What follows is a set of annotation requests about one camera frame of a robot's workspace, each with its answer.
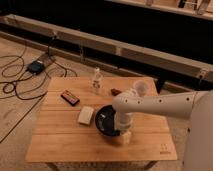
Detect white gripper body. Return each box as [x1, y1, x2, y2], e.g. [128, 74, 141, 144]
[115, 112, 132, 132]

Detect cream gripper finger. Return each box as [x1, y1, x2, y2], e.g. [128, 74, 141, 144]
[121, 131, 131, 145]

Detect dark ceramic bowl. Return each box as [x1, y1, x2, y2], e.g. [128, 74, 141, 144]
[95, 105, 121, 137]

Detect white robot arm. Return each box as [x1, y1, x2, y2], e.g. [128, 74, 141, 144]
[112, 90, 213, 171]

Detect small brown block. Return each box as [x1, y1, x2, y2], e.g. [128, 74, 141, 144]
[111, 89, 122, 96]

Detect beige sponge block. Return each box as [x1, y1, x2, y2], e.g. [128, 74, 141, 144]
[78, 106, 94, 125]

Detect translucent plastic cup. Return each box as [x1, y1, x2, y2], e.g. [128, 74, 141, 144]
[133, 80, 148, 97]

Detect clear plastic bottle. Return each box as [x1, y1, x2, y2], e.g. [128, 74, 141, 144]
[92, 67, 103, 94]

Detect wooden table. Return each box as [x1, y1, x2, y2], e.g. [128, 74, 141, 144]
[26, 77, 177, 163]

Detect dark brown rectangular box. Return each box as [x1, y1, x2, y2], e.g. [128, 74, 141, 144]
[61, 90, 80, 106]

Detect blue power adapter box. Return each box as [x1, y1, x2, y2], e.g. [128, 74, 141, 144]
[27, 61, 45, 75]

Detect black floor cable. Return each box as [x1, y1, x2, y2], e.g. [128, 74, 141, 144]
[0, 34, 78, 144]

